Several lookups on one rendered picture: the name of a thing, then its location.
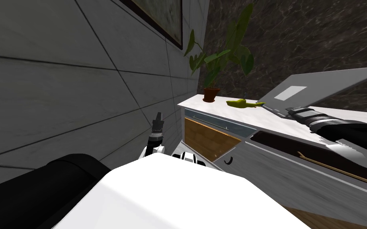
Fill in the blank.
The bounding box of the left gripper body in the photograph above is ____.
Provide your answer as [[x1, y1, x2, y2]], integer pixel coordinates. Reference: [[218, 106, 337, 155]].
[[151, 119, 165, 134]]

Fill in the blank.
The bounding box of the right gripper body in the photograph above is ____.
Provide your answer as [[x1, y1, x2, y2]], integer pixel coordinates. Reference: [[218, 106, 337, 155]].
[[285, 107, 315, 128]]

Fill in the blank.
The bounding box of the white-topped cabinet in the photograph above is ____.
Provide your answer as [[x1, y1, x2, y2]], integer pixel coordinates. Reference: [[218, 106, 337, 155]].
[[177, 93, 367, 229]]

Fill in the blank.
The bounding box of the brown wooden drawer front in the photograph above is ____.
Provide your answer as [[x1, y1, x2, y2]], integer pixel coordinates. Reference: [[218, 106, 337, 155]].
[[184, 117, 242, 163]]

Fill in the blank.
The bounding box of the yellow-green banana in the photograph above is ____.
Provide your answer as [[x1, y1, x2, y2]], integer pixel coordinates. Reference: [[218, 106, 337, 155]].
[[226, 98, 266, 109]]

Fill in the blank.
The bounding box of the blue-grey drawer front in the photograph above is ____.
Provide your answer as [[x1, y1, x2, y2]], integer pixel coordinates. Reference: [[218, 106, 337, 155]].
[[184, 108, 258, 139]]

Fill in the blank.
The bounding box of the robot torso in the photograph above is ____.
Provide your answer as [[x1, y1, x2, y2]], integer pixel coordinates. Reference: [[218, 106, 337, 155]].
[[51, 151, 313, 229]]

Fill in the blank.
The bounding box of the green potted plant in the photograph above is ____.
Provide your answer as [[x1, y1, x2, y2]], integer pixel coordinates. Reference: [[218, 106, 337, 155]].
[[183, 3, 255, 103]]

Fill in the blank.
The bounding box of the dark framed wall picture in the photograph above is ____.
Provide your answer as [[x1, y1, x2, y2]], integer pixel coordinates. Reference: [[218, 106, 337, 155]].
[[119, 0, 184, 50]]

